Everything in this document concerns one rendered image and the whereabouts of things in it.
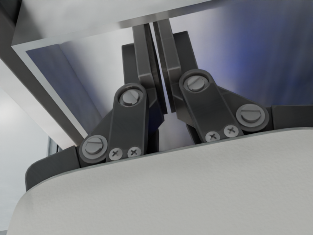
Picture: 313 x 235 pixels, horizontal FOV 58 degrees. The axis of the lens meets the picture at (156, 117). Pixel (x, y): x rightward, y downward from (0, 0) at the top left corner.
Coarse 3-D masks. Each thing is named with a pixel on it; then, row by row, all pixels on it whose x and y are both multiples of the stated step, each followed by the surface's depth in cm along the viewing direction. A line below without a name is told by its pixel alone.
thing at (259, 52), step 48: (48, 0) 13; (96, 0) 13; (144, 0) 12; (192, 0) 11; (240, 0) 11; (288, 0) 16; (48, 48) 15; (96, 48) 17; (240, 48) 18; (288, 48) 19; (96, 96) 20; (288, 96) 23; (192, 144) 28
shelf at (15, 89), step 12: (0, 60) 17; (0, 72) 18; (0, 84) 19; (12, 84) 19; (12, 96) 20; (24, 96) 20; (24, 108) 21; (36, 108) 21; (36, 120) 22; (48, 120) 22; (48, 132) 24; (60, 132) 24; (60, 144) 26; (72, 144) 26
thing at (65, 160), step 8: (56, 152) 10; (64, 152) 10; (72, 152) 10; (40, 160) 10; (48, 160) 10; (56, 160) 10; (64, 160) 10; (72, 160) 10; (80, 160) 10; (32, 168) 10; (40, 168) 10; (48, 168) 10; (56, 168) 10; (64, 168) 10; (72, 168) 10; (32, 176) 10; (40, 176) 10; (48, 176) 10; (32, 184) 10
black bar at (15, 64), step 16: (0, 0) 12; (16, 0) 14; (0, 16) 12; (16, 16) 13; (0, 32) 13; (0, 48) 14; (16, 64) 15; (32, 80) 16; (48, 96) 17; (48, 112) 18; (64, 128) 20; (80, 144) 22
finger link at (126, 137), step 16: (128, 96) 10; (144, 96) 10; (112, 112) 10; (128, 112) 10; (144, 112) 10; (112, 128) 9; (128, 128) 9; (144, 128) 9; (112, 144) 9; (128, 144) 9; (144, 144) 9; (112, 160) 9
